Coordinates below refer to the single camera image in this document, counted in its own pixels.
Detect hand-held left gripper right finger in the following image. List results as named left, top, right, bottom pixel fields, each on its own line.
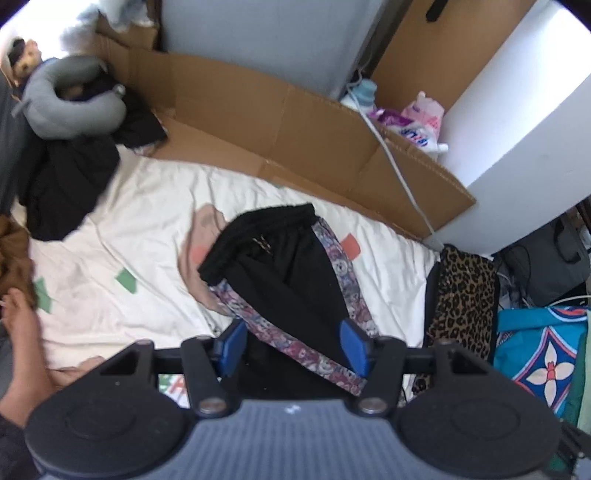
left=341, top=319, right=490, bottom=416

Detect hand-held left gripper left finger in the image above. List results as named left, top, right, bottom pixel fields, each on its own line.
left=99, top=318, right=247, bottom=416

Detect black shorts with bear-print trim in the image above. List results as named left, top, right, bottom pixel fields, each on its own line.
left=198, top=203, right=382, bottom=398

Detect pile of black clothes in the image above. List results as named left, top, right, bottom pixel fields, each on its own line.
left=18, top=136, right=122, bottom=241

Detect leopard print garment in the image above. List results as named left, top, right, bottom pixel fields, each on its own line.
left=411, top=244, right=502, bottom=398

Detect cream bear-print bedsheet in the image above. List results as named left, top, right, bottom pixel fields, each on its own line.
left=11, top=154, right=441, bottom=409

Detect blue patterned blanket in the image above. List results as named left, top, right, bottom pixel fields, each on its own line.
left=494, top=305, right=591, bottom=414

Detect grey bag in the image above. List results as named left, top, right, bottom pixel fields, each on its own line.
left=501, top=215, right=591, bottom=308

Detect person's bare foot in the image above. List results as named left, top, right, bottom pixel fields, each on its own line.
left=0, top=287, right=108, bottom=428

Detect folded cardboard sheet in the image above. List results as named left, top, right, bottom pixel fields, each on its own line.
left=92, top=34, right=476, bottom=241

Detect dark green cloth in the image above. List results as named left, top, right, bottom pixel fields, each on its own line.
left=564, top=310, right=591, bottom=428

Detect brown garment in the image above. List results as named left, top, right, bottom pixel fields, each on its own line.
left=0, top=215, right=38, bottom=308

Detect small black garment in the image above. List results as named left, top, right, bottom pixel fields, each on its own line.
left=113, top=88, right=168, bottom=149

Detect pink and white pouch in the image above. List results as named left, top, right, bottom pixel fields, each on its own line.
left=399, top=91, right=450, bottom=155

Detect teal capped bottle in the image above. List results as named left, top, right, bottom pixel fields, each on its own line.
left=342, top=78, right=378, bottom=114

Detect grey neck pillow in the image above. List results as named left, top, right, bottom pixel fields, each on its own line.
left=11, top=55, right=126, bottom=139

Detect tall cardboard panel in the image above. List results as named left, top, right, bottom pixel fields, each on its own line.
left=372, top=0, right=539, bottom=114

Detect dark grey pillow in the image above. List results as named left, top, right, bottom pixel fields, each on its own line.
left=0, top=78, right=28, bottom=213

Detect grey wrapped mattress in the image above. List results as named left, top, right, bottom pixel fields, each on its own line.
left=159, top=0, right=414, bottom=100

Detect small brown bear plush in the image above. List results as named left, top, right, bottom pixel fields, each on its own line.
left=7, top=38, right=44, bottom=86

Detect white cable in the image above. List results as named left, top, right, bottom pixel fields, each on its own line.
left=346, top=83, right=437, bottom=236

